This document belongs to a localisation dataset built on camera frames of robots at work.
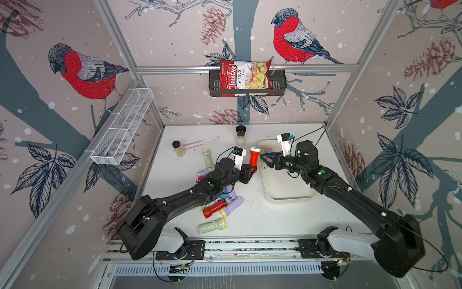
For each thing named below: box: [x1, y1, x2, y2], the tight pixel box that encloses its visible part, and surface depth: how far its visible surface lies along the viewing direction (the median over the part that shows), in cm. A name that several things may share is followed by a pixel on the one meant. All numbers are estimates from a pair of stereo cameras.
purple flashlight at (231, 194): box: [227, 187, 237, 201], surface depth 88 cm
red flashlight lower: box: [202, 198, 228, 219], surface depth 84 cm
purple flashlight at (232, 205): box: [222, 195, 244, 217], surface depth 86 cm
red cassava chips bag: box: [219, 60, 275, 98], surface depth 89 cm
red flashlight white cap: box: [249, 146, 262, 174], surface depth 79 cm
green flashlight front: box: [197, 217, 227, 235], surface depth 80 cm
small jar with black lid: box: [172, 140, 186, 158], surface depth 102 cm
